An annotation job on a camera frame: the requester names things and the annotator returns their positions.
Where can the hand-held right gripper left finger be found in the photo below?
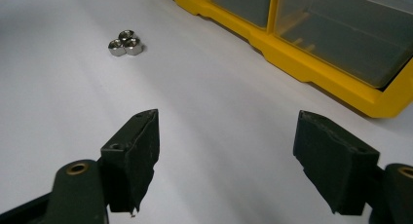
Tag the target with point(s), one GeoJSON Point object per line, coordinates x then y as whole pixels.
{"type": "Point", "coordinates": [133, 162]}

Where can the yellow black drawer organizer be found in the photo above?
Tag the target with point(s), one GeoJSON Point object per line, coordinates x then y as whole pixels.
{"type": "Point", "coordinates": [292, 60]}

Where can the set of clear plastic drawers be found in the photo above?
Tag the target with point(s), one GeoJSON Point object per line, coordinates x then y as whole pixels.
{"type": "Point", "coordinates": [341, 32]}

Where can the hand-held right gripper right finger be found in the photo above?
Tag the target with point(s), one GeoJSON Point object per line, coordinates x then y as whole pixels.
{"type": "Point", "coordinates": [334, 162]}

